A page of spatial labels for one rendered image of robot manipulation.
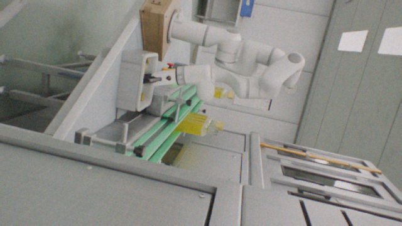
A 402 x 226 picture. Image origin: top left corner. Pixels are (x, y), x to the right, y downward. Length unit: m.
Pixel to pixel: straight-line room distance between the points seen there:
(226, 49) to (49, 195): 1.09
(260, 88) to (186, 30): 0.42
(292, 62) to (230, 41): 0.29
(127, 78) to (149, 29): 0.25
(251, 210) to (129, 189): 0.18
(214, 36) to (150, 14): 0.29
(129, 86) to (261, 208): 0.85
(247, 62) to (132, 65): 0.49
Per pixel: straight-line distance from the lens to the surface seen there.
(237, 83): 1.28
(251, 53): 1.39
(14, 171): 0.53
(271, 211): 0.48
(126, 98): 1.24
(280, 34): 7.34
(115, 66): 1.19
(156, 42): 1.40
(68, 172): 0.52
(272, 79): 1.23
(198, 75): 1.22
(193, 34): 1.42
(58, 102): 1.76
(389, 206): 1.75
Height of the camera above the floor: 1.20
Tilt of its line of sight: 6 degrees down
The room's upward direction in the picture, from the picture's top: 103 degrees clockwise
